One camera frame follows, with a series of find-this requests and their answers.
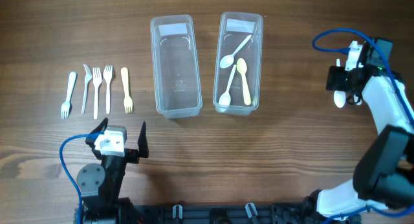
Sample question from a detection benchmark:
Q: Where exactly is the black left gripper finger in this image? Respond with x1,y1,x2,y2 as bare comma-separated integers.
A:
90,117,109,135
137,121,149,158

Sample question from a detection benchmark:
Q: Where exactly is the white slim plastic spoon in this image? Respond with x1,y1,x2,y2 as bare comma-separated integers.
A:
333,58,346,109

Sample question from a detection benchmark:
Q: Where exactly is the cream yellow plastic fork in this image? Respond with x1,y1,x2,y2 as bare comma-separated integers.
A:
120,67,133,114

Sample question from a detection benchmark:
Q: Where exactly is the white spoon bowl toward robot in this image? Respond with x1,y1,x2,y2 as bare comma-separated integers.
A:
219,65,236,107

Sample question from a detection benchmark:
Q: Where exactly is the cream yellow plastic spoon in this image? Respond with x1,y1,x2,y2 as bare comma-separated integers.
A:
237,58,252,105

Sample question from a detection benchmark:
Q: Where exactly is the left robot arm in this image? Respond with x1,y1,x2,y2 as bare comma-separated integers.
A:
74,118,149,223

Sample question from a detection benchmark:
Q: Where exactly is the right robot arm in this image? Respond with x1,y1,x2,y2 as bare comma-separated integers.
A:
308,38,413,223

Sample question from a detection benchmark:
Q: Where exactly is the clear left plastic container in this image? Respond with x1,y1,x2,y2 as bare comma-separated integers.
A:
150,14,202,118

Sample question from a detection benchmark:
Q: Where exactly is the clear plastic container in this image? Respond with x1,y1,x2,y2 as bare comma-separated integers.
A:
213,12,263,115
150,14,202,118

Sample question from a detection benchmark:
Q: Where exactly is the clear right plastic container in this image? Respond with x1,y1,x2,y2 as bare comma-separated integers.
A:
213,12,263,115

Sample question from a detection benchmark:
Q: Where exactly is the white short plastic fork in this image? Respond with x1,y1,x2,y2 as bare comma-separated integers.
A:
61,71,77,119

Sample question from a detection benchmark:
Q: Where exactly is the white plastic knife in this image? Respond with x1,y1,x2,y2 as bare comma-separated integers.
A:
82,64,93,115

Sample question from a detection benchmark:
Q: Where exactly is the left blue cable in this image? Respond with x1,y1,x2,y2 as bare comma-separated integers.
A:
59,132,104,224

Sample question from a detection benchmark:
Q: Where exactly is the blue cable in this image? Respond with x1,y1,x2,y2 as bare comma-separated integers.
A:
312,28,414,224
59,132,104,224

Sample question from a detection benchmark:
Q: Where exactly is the right blue cable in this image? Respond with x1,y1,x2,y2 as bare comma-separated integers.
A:
312,28,414,224

